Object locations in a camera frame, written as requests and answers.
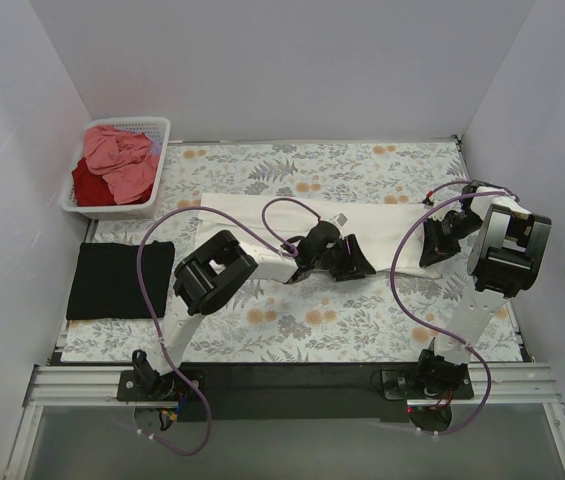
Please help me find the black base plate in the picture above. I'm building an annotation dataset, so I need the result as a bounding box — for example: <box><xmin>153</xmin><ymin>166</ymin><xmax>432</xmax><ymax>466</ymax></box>
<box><xmin>116</xmin><ymin>362</ymin><xmax>475</xmax><ymax>424</ymax></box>

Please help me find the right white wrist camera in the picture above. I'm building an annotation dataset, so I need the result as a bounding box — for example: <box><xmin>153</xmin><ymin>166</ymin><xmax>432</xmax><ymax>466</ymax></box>
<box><xmin>422</xmin><ymin>191</ymin><xmax>450</xmax><ymax>219</ymax></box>

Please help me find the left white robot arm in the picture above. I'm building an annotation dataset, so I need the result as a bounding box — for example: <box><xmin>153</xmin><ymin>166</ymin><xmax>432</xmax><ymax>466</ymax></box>
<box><xmin>132</xmin><ymin>220</ymin><xmax>376</xmax><ymax>400</ymax></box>

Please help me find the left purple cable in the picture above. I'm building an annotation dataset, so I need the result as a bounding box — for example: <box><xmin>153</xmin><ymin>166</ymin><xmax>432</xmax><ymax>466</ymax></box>
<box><xmin>137</xmin><ymin>197</ymin><xmax>323</xmax><ymax>456</ymax></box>

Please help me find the floral patterned table mat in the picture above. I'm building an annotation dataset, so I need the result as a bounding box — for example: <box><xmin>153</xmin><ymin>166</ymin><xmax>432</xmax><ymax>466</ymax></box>
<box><xmin>60</xmin><ymin>140</ymin><xmax>524</xmax><ymax>364</ymax></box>

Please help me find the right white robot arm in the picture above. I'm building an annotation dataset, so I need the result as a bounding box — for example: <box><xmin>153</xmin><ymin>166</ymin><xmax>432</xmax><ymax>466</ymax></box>
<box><xmin>419</xmin><ymin>181</ymin><xmax>552</xmax><ymax>365</ymax></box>

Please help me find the white t shirt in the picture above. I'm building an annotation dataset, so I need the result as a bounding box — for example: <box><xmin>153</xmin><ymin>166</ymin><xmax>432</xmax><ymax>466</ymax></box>
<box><xmin>194</xmin><ymin>193</ymin><xmax>442</xmax><ymax>279</ymax></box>

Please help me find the aluminium frame rail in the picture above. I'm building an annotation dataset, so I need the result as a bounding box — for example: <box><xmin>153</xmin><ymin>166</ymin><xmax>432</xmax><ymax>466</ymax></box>
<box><xmin>24</xmin><ymin>362</ymin><xmax>562</xmax><ymax>407</ymax></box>

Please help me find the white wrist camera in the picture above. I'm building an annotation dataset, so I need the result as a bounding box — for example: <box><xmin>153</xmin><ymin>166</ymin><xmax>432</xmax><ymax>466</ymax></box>
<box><xmin>329</xmin><ymin>213</ymin><xmax>348</xmax><ymax>230</ymax></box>
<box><xmin>422</xmin><ymin>191</ymin><xmax>450</xmax><ymax>219</ymax></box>

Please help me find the folded black t shirt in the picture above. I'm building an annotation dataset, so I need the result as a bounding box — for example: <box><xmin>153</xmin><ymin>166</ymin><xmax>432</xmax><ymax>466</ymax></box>
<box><xmin>66</xmin><ymin>242</ymin><xmax>175</xmax><ymax>321</ymax></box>

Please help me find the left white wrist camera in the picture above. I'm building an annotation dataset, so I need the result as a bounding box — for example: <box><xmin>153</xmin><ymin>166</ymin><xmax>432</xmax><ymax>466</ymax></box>
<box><xmin>329</xmin><ymin>213</ymin><xmax>348</xmax><ymax>230</ymax></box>

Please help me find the pink t shirt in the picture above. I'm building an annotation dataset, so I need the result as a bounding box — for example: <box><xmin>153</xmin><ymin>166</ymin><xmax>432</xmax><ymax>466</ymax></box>
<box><xmin>83</xmin><ymin>125</ymin><xmax>161</xmax><ymax>205</ymax></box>

